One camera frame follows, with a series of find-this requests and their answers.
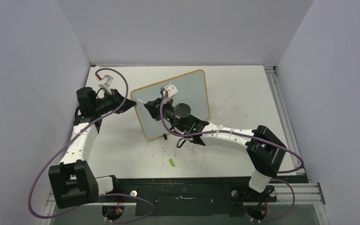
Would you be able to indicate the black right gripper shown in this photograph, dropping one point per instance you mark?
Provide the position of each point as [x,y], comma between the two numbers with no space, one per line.
[154,108]

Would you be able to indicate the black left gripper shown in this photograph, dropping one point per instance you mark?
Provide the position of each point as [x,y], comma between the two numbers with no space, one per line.
[118,100]

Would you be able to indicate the yellow framed whiteboard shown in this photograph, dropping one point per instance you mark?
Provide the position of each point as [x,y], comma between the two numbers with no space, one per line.
[191,100]

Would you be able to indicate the green marker cap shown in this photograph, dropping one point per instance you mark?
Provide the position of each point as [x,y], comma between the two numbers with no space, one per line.
[172,162]

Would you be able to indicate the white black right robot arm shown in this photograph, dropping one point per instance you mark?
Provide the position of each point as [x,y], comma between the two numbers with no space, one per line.
[264,148]

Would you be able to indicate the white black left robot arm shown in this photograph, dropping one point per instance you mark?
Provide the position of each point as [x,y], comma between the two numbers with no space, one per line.
[72,180]

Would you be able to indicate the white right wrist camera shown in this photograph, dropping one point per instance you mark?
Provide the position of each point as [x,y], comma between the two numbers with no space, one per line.
[169,90]

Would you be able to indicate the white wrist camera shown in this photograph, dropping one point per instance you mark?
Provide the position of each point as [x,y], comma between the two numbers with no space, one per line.
[169,90]
[105,83]

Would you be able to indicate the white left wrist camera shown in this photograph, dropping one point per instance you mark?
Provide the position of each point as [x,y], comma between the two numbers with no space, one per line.
[105,83]

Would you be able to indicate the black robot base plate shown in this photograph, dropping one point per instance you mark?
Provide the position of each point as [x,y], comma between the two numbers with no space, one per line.
[195,196]

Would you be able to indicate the aluminium frame rail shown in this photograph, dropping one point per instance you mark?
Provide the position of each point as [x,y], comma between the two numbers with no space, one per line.
[281,108]

